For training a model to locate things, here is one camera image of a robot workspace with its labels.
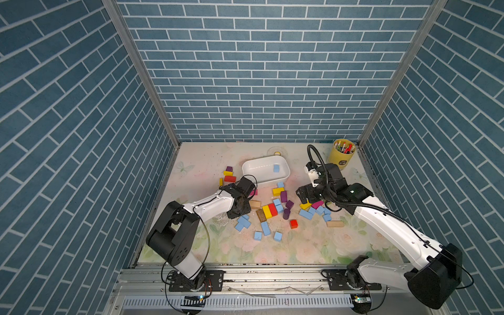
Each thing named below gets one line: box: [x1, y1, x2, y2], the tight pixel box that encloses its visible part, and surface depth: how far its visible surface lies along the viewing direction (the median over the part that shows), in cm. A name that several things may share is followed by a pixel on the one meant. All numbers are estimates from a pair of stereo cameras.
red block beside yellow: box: [267, 202, 279, 217], surface depth 93 cm
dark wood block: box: [255, 208, 268, 223], surface depth 93 cm
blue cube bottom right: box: [273, 231, 283, 243], surface depth 84 cm
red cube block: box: [290, 219, 299, 230], surface depth 89 cm
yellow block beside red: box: [261, 204, 273, 220], surface depth 93 cm
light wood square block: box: [249, 200, 262, 210], surface depth 95 cm
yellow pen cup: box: [329, 138, 356, 170], surface depth 104 cm
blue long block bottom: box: [261, 221, 272, 237], surface depth 88 cm
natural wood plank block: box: [326, 220, 345, 228], surface depth 91 cm
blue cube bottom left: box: [253, 231, 263, 241], surface depth 84 cm
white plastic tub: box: [241, 154, 291, 187], surface depth 109 cm
